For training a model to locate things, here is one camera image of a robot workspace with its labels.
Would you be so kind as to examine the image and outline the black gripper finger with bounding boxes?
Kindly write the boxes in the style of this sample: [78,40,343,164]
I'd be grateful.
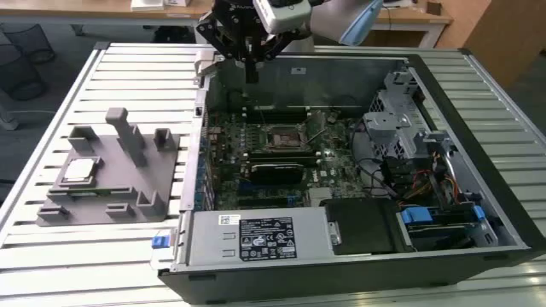
[253,29,302,84]
[195,12,254,84]

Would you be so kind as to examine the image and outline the thin metal locking lever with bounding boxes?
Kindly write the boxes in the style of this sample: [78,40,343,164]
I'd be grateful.
[306,127,330,143]

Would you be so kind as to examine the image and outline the silver square CPU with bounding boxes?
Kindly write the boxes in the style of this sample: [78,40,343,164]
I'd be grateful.
[60,157,102,187]

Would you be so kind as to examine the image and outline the CPU socket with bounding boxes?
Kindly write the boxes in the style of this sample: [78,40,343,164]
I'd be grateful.
[262,123,315,153]

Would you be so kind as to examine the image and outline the black bag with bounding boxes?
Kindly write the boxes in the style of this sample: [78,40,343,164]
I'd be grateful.
[153,25,193,44]

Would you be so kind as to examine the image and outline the large white box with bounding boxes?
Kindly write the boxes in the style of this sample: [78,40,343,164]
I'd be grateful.
[130,0,166,13]

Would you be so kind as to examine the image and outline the black RAM slot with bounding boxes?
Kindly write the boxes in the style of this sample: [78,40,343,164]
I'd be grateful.
[247,150,319,157]
[250,154,321,161]
[242,107,311,116]
[242,114,311,124]

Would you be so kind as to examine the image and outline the wooden desk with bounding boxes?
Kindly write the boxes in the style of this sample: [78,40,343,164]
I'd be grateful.
[191,0,454,49]
[0,0,198,38]

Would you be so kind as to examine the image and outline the silver drive cage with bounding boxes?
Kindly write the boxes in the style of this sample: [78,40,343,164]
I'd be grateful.
[362,72,430,159]

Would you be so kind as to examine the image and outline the black graphics card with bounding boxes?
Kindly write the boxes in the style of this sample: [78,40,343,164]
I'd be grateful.
[250,163,307,185]

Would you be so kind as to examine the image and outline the green motherboard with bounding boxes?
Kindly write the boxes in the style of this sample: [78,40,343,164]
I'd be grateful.
[201,107,379,212]

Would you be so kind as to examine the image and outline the black mesh waste bin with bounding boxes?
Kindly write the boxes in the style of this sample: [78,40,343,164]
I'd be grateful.
[0,44,48,102]
[0,24,56,64]

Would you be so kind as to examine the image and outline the grey parts rack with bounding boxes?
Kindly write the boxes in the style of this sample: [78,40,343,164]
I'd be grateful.
[36,107,183,228]

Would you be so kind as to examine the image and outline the silver chipset heatsink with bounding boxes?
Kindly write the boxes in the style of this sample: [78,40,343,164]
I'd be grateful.
[309,187,334,206]

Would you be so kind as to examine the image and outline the short black expansion slot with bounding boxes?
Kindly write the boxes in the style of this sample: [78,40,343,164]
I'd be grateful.
[237,197,297,208]

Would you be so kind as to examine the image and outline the wooden cabinet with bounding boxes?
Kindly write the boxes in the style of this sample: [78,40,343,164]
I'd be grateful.
[434,0,546,89]

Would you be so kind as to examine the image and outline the silver power supply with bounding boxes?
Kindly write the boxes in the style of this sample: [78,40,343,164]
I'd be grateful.
[170,206,341,266]

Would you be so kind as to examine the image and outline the hard disk in blue carrier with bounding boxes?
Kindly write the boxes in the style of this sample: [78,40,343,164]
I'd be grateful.
[398,205,488,252]

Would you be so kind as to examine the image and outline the black open PC case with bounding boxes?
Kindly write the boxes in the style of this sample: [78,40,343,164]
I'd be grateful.
[151,47,546,306]

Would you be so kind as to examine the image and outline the grey case handle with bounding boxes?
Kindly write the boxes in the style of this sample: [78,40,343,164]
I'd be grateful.
[193,51,226,87]

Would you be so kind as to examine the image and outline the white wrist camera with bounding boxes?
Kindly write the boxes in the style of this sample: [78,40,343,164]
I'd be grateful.
[253,0,315,35]

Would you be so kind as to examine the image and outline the black wire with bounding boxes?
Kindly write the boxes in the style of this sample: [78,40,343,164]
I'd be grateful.
[349,123,398,199]

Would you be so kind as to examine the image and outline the yellow wire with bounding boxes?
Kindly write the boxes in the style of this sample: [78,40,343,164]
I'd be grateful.
[401,182,432,202]

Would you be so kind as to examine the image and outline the silver metal bracket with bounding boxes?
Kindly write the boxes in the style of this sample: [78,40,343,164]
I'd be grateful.
[416,130,486,209]

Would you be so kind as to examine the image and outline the orange wire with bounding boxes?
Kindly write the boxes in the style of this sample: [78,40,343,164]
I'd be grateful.
[444,177,465,205]

